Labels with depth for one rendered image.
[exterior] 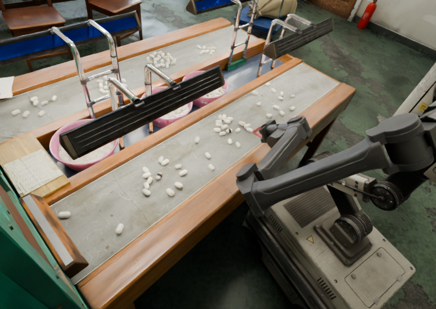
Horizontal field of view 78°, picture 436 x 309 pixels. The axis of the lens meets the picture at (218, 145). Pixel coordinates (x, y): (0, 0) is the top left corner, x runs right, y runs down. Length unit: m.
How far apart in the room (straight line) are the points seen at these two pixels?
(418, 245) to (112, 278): 2.07
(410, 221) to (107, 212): 2.16
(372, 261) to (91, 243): 1.23
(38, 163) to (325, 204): 1.36
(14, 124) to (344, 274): 1.61
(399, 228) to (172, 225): 1.85
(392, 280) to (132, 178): 1.24
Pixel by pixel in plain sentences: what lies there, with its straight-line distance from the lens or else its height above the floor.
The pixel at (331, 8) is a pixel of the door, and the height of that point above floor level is 0.07.
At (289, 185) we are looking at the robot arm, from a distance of 0.67.
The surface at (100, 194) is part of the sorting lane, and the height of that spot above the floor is 0.74.
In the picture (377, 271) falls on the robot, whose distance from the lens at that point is 1.56.
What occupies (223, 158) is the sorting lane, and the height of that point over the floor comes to 0.74.
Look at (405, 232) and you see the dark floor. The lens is 2.48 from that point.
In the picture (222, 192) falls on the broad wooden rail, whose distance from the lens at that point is 1.09.
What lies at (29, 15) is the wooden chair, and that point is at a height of 0.46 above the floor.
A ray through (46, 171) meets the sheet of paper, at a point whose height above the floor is 0.78.
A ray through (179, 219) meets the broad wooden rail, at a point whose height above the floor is 0.76.
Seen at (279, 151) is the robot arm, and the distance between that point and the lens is 0.88.
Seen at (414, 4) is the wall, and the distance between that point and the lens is 5.45.
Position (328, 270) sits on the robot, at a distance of 1.43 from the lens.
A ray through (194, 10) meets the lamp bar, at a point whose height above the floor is 1.07.
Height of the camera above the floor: 1.67
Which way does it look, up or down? 47 degrees down
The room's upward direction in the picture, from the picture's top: 11 degrees clockwise
